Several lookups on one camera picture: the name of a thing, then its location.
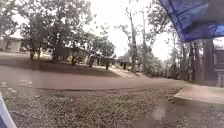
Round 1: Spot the small dark building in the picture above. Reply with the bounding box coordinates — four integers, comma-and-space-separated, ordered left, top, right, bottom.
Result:
114, 54, 135, 71

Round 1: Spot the low building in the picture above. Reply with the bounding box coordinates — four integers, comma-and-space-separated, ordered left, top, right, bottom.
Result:
62, 46, 116, 67

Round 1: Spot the reddish brown road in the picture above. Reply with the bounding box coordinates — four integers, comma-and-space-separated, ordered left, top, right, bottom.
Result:
0, 64, 188, 100

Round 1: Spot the grey gravel ground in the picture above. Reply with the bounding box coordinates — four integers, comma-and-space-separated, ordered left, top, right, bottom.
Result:
0, 84, 224, 128

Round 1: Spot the row of trees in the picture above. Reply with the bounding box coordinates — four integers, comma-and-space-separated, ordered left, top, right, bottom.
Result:
0, 0, 188, 80

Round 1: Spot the blue tarpaulin canopy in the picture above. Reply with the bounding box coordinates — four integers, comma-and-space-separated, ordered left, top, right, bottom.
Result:
158, 0, 224, 44

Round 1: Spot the dark wooden shelter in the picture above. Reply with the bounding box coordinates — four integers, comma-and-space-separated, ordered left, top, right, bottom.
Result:
179, 37, 224, 88

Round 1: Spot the pale concrete slab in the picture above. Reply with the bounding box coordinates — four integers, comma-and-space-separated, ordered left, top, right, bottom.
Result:
173, 82, 224, 106

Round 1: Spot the pale building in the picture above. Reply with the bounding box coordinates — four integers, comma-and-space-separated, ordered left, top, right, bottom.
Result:
0, 36, 25, 54

